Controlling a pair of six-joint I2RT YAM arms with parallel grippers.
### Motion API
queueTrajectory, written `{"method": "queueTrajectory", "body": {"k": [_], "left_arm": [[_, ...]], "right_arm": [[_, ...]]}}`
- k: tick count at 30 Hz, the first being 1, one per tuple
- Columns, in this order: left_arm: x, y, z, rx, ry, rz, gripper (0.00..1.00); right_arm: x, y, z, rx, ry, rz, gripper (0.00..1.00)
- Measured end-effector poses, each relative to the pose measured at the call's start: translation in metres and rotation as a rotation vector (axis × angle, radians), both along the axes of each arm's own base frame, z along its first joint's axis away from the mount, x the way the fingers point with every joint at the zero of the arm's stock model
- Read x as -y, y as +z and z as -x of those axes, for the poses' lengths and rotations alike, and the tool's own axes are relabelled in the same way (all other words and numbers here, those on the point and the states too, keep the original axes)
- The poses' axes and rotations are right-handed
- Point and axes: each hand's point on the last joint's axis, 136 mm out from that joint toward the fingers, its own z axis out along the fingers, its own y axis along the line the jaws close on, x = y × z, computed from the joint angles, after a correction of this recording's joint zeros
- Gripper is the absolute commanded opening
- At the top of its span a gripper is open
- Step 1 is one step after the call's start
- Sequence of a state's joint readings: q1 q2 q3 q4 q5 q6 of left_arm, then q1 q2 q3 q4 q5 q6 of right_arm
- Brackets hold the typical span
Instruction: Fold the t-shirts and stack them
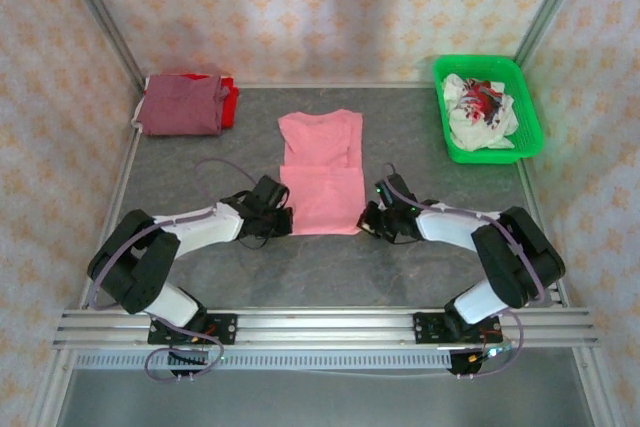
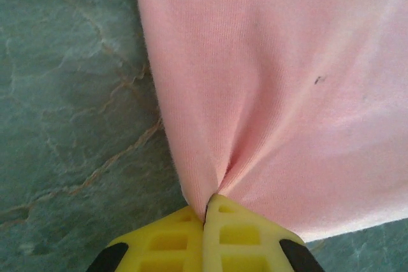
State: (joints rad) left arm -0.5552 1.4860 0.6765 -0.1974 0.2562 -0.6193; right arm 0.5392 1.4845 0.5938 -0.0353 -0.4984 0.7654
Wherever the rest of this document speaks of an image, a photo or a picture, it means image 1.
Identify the red folded t-shirt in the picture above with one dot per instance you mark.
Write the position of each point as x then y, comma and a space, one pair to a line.
229, 107

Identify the pink t-shirt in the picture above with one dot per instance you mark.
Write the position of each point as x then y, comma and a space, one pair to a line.
320, 187

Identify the green plastic basket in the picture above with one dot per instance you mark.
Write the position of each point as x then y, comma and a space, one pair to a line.
500, 157

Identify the white printed t-shirt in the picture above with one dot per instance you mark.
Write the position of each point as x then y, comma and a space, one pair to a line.
475, 132

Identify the white folded t-shirt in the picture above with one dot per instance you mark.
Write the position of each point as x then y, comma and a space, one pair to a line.
135, 123

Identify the aluminium frame leg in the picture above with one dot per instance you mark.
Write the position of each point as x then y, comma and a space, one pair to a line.
597, 387
52, 387

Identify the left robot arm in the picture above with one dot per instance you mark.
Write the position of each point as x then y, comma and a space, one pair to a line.
145, 267

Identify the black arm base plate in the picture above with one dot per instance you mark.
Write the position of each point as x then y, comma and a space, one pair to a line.
425, 329
225, 329

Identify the small circuit board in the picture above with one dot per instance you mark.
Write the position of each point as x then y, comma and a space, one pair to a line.
495, 352

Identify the maroon folded t-shirt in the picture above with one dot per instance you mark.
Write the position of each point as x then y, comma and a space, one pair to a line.
175, 107

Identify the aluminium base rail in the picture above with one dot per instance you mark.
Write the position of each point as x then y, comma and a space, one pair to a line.
325, 329

